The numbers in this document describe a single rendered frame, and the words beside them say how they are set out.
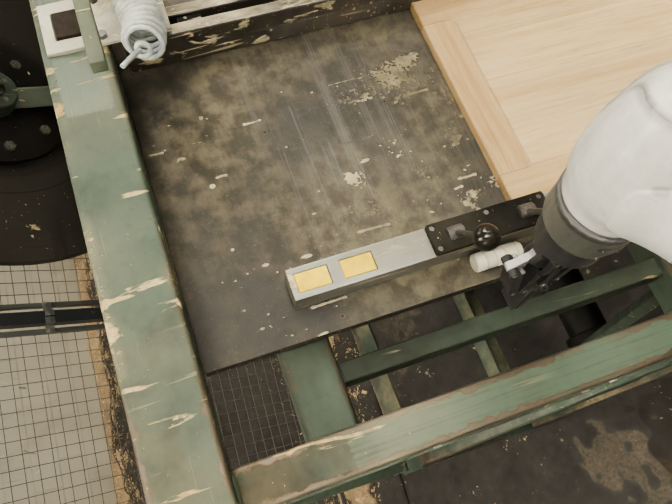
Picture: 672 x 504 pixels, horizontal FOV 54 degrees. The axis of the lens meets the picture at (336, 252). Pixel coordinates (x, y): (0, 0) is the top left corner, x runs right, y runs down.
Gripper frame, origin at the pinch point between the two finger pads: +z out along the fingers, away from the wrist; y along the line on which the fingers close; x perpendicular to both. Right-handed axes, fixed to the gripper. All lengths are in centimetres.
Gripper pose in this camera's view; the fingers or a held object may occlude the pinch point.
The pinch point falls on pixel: (518, 290)
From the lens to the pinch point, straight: 88.2
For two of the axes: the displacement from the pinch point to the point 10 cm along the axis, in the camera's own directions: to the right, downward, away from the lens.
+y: 9.4, -2.9, 1.9
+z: -0.6, 3.9, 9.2
